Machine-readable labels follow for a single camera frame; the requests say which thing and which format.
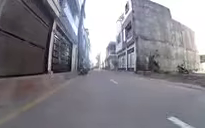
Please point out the grey asphalt road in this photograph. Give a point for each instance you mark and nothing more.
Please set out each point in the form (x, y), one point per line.
(113, 106)

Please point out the dark bush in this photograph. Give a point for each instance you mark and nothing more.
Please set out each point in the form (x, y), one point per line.
(154, 63)

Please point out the parked motorbike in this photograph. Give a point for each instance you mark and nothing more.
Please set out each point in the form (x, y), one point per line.
(83, 71)
(183, 69)

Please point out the row of blue buildings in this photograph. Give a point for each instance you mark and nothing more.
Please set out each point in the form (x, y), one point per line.
(83, 40)

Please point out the dark grey building with shutter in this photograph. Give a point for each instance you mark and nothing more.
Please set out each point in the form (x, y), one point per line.
(16, 40)

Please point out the tall grey concrete building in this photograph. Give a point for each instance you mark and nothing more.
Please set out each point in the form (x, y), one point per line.
(156, 36)

